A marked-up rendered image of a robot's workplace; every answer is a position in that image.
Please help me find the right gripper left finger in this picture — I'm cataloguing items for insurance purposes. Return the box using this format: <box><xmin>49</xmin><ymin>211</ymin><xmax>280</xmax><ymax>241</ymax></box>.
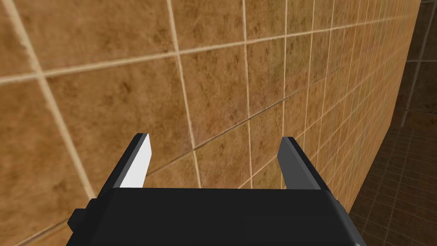
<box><xmin>102</xmin><ymin>133</ymin><xmax>152</xmax><ymax>196</ymax></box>

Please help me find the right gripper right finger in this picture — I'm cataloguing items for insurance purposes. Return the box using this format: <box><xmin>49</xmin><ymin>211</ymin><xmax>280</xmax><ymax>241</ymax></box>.
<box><xmin>277</xmin><ymin>136</ymin><xmax>331</xmax><ymax>195</ymax></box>

